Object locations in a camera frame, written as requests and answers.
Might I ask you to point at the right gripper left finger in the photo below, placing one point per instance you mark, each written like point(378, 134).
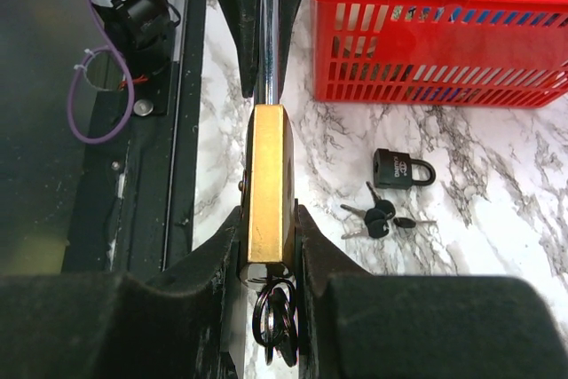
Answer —
point(113, 325)

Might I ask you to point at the brass padlock with keys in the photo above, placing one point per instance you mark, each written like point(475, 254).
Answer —
point(267, 229)

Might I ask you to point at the red plastic basket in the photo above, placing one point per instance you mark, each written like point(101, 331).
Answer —
point(496, 53)

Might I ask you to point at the black mounting rail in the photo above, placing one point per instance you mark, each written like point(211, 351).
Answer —
point(135, 200)

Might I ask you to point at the black key bunch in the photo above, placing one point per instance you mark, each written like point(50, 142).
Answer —
point(382, 215)

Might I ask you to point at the black padlock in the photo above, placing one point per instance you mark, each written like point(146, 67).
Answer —
point(394, 170)

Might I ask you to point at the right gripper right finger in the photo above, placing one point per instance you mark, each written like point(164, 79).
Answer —
point(353, 324)

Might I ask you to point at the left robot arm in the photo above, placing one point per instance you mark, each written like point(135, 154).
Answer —
point(128, 2)

